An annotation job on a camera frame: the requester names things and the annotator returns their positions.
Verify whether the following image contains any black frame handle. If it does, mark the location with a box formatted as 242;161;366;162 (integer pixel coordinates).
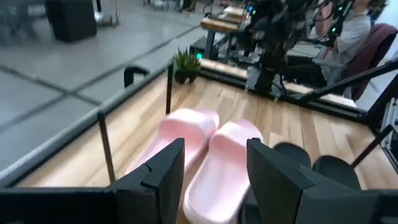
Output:
123;64;150;89

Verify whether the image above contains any dark red office chair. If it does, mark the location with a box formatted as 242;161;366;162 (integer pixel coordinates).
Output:
341;23;398;100

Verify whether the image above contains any potted green plant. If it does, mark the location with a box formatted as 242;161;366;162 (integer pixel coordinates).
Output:
172;48;202;85

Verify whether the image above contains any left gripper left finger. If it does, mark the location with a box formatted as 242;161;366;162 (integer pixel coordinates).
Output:
107;138;186;224

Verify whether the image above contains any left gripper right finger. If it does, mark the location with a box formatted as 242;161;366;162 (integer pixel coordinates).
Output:
246;138;364;224

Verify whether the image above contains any black slide sandal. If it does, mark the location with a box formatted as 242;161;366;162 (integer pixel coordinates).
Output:
312;154;362;191
273;142;312;170

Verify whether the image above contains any black aluminium table frame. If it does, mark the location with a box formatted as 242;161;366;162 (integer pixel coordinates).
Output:
0;57;398;187

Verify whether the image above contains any wooden shelf with black frame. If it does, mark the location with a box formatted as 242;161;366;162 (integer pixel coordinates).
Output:
98;62;374;224

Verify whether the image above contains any black cabinet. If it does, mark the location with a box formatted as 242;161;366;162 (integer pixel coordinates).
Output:
45;0;98;43

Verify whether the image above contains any person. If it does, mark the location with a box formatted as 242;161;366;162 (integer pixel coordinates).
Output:
285;0;389;88

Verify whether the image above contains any wooden background table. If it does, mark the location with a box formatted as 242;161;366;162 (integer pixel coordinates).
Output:
200;6;249;60

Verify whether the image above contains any pink slide sandal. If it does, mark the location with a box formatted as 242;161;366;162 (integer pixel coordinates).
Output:
182;119;265;224
124;108;220;175

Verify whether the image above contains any silver metal bracket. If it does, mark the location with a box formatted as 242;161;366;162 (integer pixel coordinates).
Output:
381;96;398;172

